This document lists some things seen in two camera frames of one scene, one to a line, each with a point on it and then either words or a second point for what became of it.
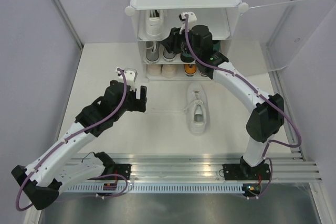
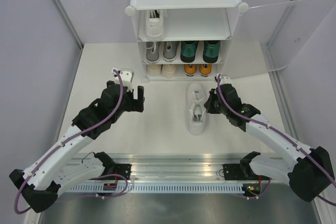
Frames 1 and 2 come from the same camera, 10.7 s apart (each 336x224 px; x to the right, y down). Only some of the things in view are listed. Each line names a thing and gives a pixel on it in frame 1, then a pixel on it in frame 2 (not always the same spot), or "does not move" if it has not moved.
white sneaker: (197, 108) does not move
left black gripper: (138, 105) does not move
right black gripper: (169, 42) → (209, 108)
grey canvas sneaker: (168, 56) does not move
